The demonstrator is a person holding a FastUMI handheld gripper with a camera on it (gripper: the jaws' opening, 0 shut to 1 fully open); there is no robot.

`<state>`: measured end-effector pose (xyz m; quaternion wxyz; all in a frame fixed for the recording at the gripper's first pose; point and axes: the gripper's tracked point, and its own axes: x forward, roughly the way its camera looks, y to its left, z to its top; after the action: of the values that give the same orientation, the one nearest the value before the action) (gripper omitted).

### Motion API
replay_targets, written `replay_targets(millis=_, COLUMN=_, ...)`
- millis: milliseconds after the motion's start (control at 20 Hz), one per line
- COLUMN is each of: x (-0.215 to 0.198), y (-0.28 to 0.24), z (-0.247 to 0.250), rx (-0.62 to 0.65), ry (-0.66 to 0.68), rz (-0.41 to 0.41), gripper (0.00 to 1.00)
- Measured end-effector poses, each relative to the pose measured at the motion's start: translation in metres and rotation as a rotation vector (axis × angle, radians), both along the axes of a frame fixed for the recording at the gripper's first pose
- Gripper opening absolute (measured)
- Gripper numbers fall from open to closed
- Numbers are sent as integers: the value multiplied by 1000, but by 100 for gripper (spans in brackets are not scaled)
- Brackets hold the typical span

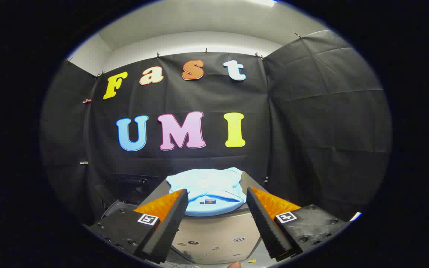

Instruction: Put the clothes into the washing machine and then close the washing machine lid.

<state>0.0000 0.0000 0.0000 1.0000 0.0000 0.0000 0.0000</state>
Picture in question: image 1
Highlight light blue button shirt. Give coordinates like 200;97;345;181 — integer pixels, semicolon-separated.
166;167;247;217

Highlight black backdrop cloth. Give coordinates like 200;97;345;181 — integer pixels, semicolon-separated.
40;30;392;224

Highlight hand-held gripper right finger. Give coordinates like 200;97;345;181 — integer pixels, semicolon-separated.
247;186;350;260

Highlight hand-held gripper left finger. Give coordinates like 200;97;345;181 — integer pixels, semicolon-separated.
87;188;189;264

